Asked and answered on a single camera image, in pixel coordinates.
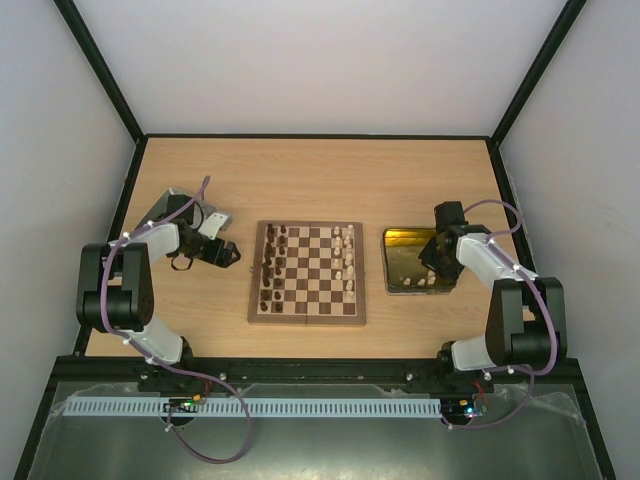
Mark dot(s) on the wooden chess board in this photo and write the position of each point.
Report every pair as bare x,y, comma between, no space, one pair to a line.
305,266

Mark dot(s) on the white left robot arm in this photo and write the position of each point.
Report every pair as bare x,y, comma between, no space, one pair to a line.
115,292

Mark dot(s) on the slotted white cable duct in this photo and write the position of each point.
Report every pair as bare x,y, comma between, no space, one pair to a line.
255,407

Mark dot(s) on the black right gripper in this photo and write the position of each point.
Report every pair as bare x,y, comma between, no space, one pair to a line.
435,257

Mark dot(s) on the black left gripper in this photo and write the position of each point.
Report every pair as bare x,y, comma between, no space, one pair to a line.
223,261

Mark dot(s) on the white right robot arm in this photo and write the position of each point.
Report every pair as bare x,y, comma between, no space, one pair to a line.
526,326

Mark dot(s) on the gold metal tin tray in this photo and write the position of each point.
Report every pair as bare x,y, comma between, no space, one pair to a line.
404,272

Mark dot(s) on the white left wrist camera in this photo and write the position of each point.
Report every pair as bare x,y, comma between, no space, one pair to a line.
214,223

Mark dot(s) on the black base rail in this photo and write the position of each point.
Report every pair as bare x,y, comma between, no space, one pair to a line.
415,376

